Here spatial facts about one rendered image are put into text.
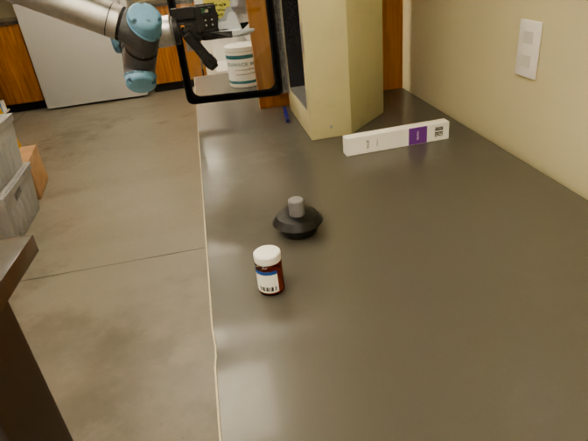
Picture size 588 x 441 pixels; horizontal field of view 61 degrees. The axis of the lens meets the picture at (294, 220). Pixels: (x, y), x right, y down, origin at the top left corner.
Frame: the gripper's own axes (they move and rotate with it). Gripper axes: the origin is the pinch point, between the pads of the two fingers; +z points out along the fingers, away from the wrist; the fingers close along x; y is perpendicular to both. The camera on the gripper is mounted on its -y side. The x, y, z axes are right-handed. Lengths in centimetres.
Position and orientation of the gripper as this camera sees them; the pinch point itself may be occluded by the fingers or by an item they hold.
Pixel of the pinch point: (251, 28)
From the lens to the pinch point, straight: 141.6
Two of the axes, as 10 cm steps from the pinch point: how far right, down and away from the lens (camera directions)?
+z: 9.8, -1.8, 1.2
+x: -1.9, -4.6, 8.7
